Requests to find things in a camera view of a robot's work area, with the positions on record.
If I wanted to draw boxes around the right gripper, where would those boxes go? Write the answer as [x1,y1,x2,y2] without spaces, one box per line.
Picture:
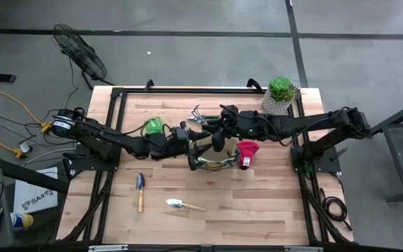
[201,104,250,153]

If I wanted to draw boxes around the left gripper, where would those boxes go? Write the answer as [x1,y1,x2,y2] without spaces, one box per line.
[169,121,213,172]

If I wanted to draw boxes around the beige green gardening bag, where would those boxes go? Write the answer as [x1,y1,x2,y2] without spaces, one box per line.
[187,134,241,172]

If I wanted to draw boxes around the green-handled pruning shears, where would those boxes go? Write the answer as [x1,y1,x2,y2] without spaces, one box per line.
[186,104,220,126]

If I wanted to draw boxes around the red gardening glove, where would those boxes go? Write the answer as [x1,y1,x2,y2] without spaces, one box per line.
[236,140,260,171]

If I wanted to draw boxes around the green spray bottle white head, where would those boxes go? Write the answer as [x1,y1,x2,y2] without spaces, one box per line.
[143,116,166,136]

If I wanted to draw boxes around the wide silver trowel wooden handle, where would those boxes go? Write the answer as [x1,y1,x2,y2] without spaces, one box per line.
[165,197,207,213]

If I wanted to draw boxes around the narrow dark trowel wooden handle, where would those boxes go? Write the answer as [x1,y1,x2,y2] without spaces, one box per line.
[135,172,146,214]

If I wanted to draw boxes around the succulent in white patterned pot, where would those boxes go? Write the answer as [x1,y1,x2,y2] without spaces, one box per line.
[261,76,300,116]

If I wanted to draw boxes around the black floor fan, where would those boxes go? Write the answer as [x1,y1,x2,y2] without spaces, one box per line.
[50,23,115,90]

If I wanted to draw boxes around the white printed cardboard box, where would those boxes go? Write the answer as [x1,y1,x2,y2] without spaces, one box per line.
[12,167,59,214]

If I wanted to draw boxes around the black slanted desk beam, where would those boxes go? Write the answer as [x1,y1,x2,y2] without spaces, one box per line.
[0,153,70,194]

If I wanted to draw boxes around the small yellow blue object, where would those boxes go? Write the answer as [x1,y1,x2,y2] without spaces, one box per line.
[10,212,34,232]

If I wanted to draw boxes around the black metal rig frame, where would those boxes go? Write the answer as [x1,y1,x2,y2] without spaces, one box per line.
[56,86,355,252]

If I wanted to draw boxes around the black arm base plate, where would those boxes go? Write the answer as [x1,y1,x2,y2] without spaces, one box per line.
[290,145,342,175]
[63,143,122,172]

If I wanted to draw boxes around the black coiled cable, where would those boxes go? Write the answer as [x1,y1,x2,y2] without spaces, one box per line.
[318,187,353,232]

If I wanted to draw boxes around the yellow extension cable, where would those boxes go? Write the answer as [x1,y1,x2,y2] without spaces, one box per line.
[0,67,54,159]

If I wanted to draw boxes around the black metal desk frame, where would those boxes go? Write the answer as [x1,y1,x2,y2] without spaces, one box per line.
[369,96,403,204]

